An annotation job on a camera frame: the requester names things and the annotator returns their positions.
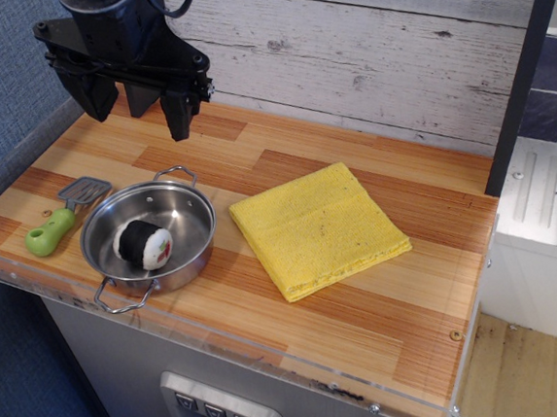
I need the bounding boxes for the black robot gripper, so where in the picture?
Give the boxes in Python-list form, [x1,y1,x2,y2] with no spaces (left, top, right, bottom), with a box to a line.
[32,0,214,141]

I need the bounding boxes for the yellow cloth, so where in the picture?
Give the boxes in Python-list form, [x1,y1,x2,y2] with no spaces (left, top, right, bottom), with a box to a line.
[228,162,412,303]

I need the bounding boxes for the stainless steel pot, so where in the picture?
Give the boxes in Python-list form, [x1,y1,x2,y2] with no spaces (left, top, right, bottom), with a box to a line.
[80,165,217,314]

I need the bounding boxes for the white ribbed appliance top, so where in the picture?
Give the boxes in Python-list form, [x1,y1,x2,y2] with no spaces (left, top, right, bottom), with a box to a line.
[497,137,557,248]

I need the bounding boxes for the plush sushi roll toy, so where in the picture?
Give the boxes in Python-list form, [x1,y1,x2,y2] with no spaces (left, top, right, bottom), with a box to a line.
[113,220,174,271]

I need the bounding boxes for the clear acrylic table edge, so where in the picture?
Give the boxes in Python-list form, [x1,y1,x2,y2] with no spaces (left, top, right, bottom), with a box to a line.
[0,194,497,417]

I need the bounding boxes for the silver dispenser control panel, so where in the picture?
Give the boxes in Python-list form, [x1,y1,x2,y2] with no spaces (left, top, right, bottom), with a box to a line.
[159,371,282,417]

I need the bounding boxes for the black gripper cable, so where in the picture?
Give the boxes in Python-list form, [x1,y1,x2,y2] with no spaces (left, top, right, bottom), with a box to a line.
[140,0,197,22]

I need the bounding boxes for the green handled grey spatula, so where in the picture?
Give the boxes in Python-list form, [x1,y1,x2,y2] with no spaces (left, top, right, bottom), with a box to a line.
[24,176,112,257]

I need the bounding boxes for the right dark vertical post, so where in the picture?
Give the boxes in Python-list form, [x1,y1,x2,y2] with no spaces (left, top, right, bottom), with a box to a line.
[485,0,556,197]

